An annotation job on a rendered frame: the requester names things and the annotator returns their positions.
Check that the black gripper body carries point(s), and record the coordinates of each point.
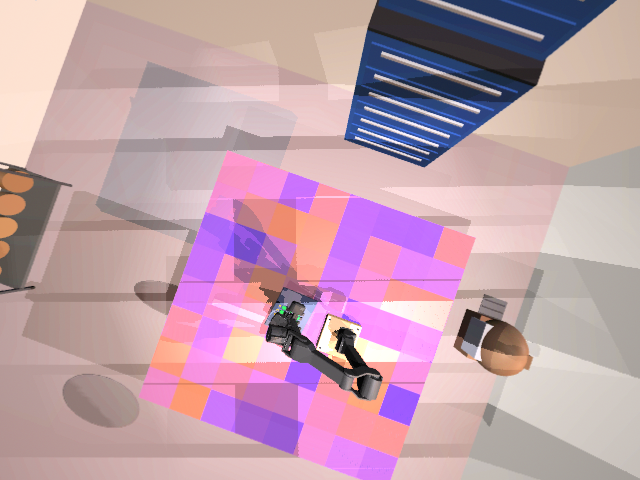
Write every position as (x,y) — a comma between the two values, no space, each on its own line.
(297,309)

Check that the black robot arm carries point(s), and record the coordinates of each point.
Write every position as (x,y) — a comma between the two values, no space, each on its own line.
(303,350)

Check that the grey switch panel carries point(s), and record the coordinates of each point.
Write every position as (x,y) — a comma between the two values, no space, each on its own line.
(284,301)

